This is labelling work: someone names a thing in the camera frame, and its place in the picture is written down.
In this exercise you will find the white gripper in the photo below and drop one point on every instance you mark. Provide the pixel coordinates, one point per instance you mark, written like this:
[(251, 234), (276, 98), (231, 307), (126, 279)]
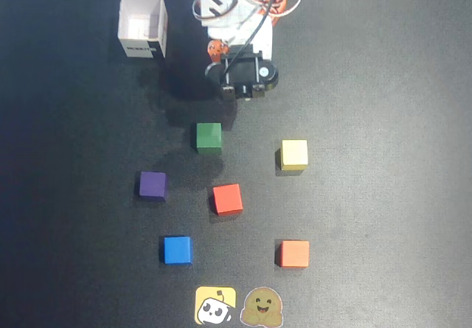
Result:
[(241, 71)]

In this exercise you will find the yellow wooden cube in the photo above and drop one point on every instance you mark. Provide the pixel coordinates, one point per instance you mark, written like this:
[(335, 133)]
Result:
[(294, 153)]

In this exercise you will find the green wooden cube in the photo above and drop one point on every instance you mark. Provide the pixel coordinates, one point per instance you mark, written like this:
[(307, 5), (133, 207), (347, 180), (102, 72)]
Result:
[(208, 138)]

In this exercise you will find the red wooden cube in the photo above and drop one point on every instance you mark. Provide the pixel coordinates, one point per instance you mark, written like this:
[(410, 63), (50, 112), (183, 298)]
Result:
[(227, 199)]

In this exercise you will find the purple wooden cube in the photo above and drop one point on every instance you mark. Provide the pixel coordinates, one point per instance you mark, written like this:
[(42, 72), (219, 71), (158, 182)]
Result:
[(153, 185)]

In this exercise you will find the blue wooden cube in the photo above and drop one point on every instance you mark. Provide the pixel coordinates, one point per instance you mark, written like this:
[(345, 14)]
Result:
[(177, 250)]

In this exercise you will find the orange wooden cube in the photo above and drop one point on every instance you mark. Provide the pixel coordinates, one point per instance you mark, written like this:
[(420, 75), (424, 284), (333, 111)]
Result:
[(294, 253)]

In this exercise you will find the white open cardboard box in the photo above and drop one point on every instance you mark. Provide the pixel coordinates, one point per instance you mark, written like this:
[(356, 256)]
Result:
[(142, 18)]

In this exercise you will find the black table mat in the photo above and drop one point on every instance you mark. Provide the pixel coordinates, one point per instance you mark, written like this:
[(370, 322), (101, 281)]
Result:
[(368, 158)]

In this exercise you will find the yellow robot logo sticker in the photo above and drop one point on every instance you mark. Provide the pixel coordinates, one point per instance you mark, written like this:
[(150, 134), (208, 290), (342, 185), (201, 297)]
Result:
[(214, 305)]

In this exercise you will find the hugging face emoji sticker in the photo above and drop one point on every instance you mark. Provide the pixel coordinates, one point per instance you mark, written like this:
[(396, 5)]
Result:
[(262, 306)]

